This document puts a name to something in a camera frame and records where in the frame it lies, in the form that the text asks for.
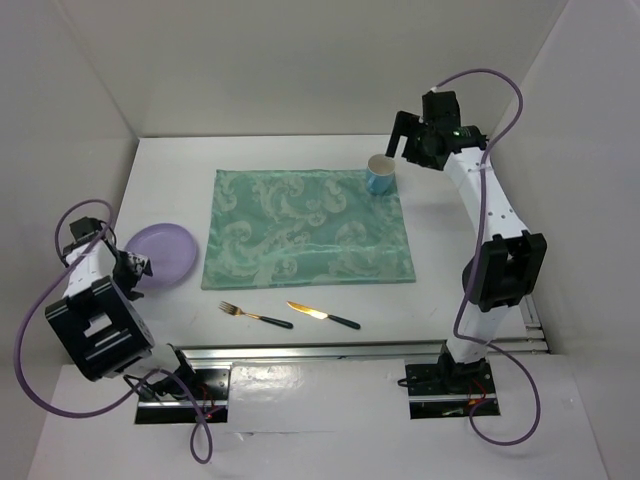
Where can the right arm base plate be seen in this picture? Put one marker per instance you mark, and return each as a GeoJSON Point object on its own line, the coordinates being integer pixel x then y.
{"type": "Point", "coordinates": [430, 397]}

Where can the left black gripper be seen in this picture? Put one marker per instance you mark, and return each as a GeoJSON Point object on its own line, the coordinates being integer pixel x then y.
{"type": "Point", "coordinates": [136, 265]}

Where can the right side aluminium rail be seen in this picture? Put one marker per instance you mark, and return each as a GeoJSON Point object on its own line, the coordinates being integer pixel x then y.
{"type": "Point", "coordinates": [530, 320]}

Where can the lilac plastic plate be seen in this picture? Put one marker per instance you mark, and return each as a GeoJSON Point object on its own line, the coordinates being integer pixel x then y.
{"type": "Point", "coordinates": [172, 251]}

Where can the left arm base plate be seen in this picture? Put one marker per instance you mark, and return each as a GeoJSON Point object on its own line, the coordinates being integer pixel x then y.
{"type": "Point", "coordinates": [160, 401]}

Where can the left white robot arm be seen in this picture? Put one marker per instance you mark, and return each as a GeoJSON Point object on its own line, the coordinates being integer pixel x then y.
{"type": "Point", "coordinates": [96, 321]}

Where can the gold knife green handle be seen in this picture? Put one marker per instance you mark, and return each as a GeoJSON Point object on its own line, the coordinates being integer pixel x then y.
{"type": "Point", "coordinates": [323, 315]}

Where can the gold fork green handle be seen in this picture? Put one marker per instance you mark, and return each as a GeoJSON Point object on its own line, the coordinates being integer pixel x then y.
{"type": "Point", "coordinates": [236, 311]}

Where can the teal patterned cloth napkin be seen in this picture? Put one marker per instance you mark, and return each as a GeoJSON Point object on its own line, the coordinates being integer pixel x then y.
{"type": "Point", "coordinates": [294, 228]}

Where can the front aluminium rail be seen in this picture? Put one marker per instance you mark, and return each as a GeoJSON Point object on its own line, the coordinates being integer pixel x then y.
{"type": "Point", "coordinates": [345, 351]}

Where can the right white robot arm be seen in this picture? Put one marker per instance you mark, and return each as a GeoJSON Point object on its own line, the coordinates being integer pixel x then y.
{"type": "Point", "coordinates": [462, 354]}

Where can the light blue mug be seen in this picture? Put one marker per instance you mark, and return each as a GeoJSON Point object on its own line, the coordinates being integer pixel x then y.
{"type": "Point", "coordinates": [380, 174]}

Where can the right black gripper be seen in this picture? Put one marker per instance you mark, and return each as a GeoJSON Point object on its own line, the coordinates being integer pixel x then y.
{"type": "Point", "coordinates": [404, 122]}

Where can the aluminium rail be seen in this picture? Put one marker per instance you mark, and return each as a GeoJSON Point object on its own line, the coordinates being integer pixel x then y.
{"type": "Point", "coordinates": [345, 351]}
{"type": "Point", "coordinates": [530, 320]}

